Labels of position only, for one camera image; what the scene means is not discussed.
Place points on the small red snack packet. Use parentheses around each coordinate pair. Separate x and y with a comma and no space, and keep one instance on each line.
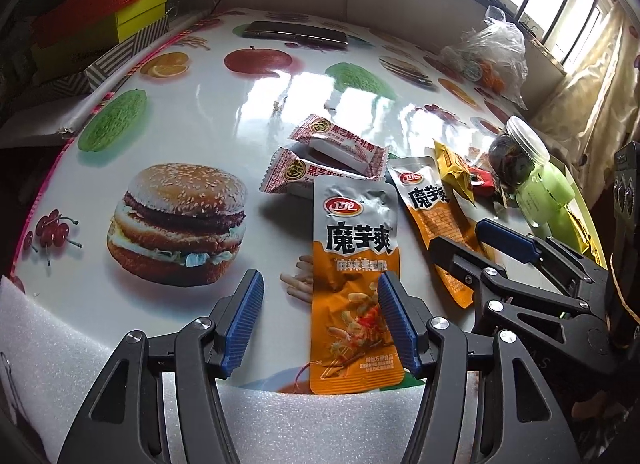
(482,182)

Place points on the black smartphone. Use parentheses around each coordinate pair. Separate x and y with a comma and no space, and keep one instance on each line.
(295,33)

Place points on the yellow peanut crisp packet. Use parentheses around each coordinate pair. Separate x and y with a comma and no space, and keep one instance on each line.
(452,169)

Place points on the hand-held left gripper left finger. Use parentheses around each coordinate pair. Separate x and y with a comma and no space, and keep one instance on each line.
(245,319)

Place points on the white foam sheet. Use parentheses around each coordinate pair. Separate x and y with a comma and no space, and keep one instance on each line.
(40,344)

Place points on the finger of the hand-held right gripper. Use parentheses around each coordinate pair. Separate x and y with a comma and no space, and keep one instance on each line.
(460,259)
(505,239)

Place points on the beige patterned curtain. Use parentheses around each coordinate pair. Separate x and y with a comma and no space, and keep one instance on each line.
(590,94)

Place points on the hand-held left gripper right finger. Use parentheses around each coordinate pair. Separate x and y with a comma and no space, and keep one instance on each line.
(397,319)

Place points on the orange silver konjac snack packet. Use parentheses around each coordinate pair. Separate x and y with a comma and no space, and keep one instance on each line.
(350,244)
(430,199)

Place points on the black white striped box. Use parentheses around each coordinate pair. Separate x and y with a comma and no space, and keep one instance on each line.
(125,52)

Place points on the yellow-green box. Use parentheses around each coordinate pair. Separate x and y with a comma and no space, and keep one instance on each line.
(140,9)

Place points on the clear plastic jar white lid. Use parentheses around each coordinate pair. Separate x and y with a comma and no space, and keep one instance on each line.
(510,154)

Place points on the clear plastic bag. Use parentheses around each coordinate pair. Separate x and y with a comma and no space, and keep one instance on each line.
(492,54)

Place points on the long green white box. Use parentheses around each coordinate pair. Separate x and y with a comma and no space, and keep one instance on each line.
(582,204)

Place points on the white red sesame candy packet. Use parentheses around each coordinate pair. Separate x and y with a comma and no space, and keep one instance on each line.
(295,172)
(345,144)

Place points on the light green cream jar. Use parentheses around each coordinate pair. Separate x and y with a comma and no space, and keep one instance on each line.
(542,194)

